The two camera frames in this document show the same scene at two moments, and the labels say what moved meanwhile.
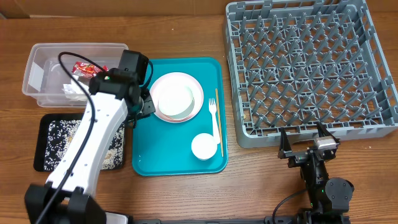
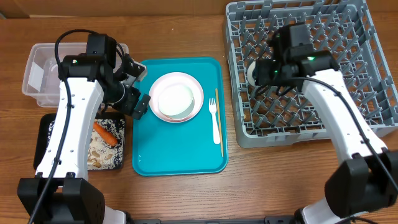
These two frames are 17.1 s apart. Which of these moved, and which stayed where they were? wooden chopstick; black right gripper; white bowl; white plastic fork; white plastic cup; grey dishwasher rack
Moved: white plastic cup; black right gripper
Stayed: white plastic fork; grey dishwasher rack; white bowl; wooden chopstick
